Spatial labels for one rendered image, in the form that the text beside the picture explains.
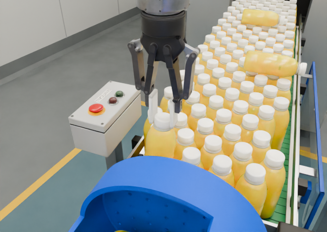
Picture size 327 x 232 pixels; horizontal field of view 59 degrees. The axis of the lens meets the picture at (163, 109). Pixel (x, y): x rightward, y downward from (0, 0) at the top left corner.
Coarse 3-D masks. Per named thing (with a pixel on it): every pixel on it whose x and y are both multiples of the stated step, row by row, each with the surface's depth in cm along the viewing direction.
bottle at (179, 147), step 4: (176, 140) 71; (176, 144) 70; (180, 144) 69; (184, 144) 68; (188, 144) 68; (192, 144) 69; (196, 144) 71; (176, 148) 70; (180, 148) 69; (184, 148) 69; (176, 152) 70; (180, 152) 69; (176, 156) 70; (180, 156) 69
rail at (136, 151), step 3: (141, 138) 83; (141, 141) 82; (138, 144) 80; (141, 144) 82; (135, 147) 79; (138, 147) 80; (141, 147) 82; (132, 150) 78; (135, 150) 79; (138, 150) 81; (132, 153) 77; (135, 153) 79; (138, 153) 81; (129, 156) 77; (132, 156) 77; (135, 156) 79
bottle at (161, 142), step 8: (152, 128) 62; (160, 128) 61; (168, 128) 61; (152, 136) 61; (160, 136) 61; (168, 136) 61; (152, 144) 61; (160, 144) 61; (168, 144) 61; (152, 152) 62; (160, 152) 62; (168, 152) 62
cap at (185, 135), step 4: (184, 128) 70; (188, 128) 70; (180, 132) 69; (184, 132) 69; (188, 132) 69; (192, 132) 69; (180, 136) 68; (184, 136) 68; (188, 136) 68; (192, 136) 68; (180, 140) 68; (184, 140) 68; (188, 140) 68; (192, 140) 69
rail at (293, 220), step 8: (296, 80) 116; (296, 88) 109; (296, 96) 103; (296, 104) 99; (296, 112) 94; (296, 120) 90; (296, 128) 86; (296, 136) 83; (296, 144) 80; (296, 152) 78; (296, 160) 75; (296, 168) 73; (296, 176) 71; (296, 184) 69; (296, 192) 67; (296, 200) 65; (296, 208) 63; (296, 216) 61; (296, 224) 60
